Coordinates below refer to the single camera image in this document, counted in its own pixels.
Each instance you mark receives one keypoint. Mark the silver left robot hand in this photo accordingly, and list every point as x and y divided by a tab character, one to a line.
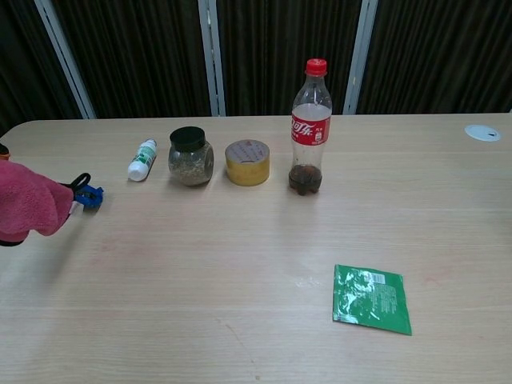
4	153

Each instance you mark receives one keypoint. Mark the grey metal frame post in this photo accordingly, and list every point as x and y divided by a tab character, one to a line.
212	56
360	56
64	56

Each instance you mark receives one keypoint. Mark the small white bottle, green label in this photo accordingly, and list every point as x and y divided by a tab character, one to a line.
142	158

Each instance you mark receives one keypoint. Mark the yellow tape roll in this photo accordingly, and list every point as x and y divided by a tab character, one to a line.
246	166

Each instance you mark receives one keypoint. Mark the blue snack wrapper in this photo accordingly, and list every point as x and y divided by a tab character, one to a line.
91	196

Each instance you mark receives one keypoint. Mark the glass jar with black lid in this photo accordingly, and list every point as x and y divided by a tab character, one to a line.
190	164

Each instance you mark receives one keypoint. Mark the pink cloth with black strap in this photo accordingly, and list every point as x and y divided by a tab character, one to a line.
28	200

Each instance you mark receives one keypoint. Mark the green foil packet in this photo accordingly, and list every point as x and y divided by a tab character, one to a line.
370	298

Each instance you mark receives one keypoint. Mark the dark pleated curtain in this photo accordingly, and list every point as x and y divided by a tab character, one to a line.
280	40

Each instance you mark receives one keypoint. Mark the cola bottle with red cap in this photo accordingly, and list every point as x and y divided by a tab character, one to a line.
311	132

